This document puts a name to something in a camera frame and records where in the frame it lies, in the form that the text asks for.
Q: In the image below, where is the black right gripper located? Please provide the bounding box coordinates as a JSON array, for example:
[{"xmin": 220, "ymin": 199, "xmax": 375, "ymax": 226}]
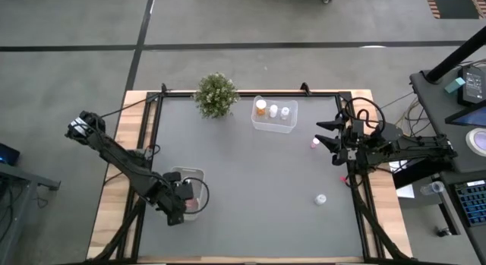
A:
[{"xmin": 314, "ymin": 118, "xmax": 368, "ymax": 166}]

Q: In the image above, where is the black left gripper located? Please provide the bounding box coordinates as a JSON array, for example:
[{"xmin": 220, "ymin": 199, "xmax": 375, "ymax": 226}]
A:
[{"xmin": 153, "ymin": 171, "xmax": 195, "ymax": 226}]

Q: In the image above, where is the white plastic bin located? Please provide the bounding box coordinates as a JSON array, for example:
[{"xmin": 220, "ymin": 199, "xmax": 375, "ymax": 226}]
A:
[{"xmin": 166, "ymin": 166, "xmax": 206, "ymax": 222}]

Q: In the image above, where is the clear plastic bin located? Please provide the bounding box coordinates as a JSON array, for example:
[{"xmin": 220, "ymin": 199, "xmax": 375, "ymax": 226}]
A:
[{"xmin": 250, "ymin": 95, "xmax": 299, "ymax": 134}]

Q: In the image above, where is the grey table mat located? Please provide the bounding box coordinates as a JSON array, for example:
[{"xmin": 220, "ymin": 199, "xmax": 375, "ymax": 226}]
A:
[{"xmin": 138, "ymin": 96, "xmax": 365, "ymax": 258}]

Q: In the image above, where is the white paper sheet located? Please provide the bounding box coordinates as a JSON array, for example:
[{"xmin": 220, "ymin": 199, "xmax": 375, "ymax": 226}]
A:
[{"xmin": 394, "ymin": 183, "xmax": 417, "ymax": 200}]

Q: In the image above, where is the dark grey side desk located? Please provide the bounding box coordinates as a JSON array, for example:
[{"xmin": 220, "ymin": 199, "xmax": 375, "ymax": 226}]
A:
[{"xmin": 390, "ymin": 65, "xmax": 486, "ymax": 265}]

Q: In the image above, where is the green potted artificial plant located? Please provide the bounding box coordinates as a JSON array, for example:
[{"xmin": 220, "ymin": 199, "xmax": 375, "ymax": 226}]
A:
[{"xmin": 193, "ymin": 71, "xmax": 241, "ymax": 120}]

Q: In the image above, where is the clear water bottle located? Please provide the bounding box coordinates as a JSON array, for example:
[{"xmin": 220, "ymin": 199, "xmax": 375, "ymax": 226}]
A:
[{"xmin": 419, "ymin": 180, "xmax": 446, "ymax": 196}]

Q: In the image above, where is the small teal box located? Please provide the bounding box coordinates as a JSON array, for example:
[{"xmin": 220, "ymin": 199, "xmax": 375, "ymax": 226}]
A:
[{"xmin": 443, "ymin": 76, "xmax": 466, "ymax": 94}]

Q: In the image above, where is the tablet screen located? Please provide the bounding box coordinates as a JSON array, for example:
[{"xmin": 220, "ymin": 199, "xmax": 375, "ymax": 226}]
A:
[{"xmin": 444, "ymin": 103, "xmax": 486, "ymax": 128}]

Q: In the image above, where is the black pole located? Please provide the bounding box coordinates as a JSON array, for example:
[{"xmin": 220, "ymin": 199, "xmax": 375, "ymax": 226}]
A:
[{"xmin": 424, "ymin": 25, "xmax": 486, "ymax": 84}]

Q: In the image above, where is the round white device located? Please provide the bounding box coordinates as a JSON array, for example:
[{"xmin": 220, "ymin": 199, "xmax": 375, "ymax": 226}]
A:
[{"xmin": 465, "ymin": 127, "xmax": 486, "ymax": 157}]

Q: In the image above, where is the black power adapter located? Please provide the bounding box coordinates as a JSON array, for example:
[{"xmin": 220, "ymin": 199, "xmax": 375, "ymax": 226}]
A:
[{"xmin": 457, "ymin": 65, "xmax": 486, "ymax": 106}]

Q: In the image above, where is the blue-lit keyboard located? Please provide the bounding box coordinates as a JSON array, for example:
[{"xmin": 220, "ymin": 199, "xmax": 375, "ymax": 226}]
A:
[{"xmin": 453, "ymin": 179, "xmax": 486, "ymax": 228}]

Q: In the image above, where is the grey metal bench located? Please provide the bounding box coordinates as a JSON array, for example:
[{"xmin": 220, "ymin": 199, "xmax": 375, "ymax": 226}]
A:
[{"xmin": 0, "ymin": 162, "xmax": 62, "ymax": 265}]

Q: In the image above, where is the blue-lit black device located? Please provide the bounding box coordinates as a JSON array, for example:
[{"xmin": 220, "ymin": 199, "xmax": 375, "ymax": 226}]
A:
[{"xmin": 0, "ymin": 142, "xmax": 21, "ymax": 166}]

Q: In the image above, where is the black striped floor mat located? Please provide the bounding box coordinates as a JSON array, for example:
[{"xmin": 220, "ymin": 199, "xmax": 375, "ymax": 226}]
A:
[{"xmin": 424, "ymin": 0, "xmax": 486, "ymax": 20}]

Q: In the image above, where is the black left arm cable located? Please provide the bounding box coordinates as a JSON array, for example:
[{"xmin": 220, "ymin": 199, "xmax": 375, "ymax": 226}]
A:
[{"xmin": 181, "ymin": 176, "xmax": 210, "ymax": 215}]

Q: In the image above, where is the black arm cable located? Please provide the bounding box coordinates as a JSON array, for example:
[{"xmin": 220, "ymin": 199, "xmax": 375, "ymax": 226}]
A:
[
  {"xmin": 181, "ymin": 176, "xmax": 210, "ymax": 215},
  {"xmin": 343, "ymin": 96, "xmax": 387, "ymax": 137}
]

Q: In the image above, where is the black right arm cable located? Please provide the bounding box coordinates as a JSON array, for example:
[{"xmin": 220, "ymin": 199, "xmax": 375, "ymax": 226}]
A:
[{"xmin": 343, "ymin": 96, "xmax": 387, "ymax": 137}]

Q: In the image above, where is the grey cable bundle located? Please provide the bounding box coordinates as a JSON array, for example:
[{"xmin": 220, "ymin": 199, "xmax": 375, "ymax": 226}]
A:
[{"xmin": 379, "ymin": 90, "xmax": 434, "ymax": 134}]

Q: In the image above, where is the black aluminium table frame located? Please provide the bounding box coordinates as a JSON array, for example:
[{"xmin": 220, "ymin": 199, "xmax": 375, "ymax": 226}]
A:
[{"xmin": 90, "ymin": 82, "xmax": 415, "ymax": 265}]

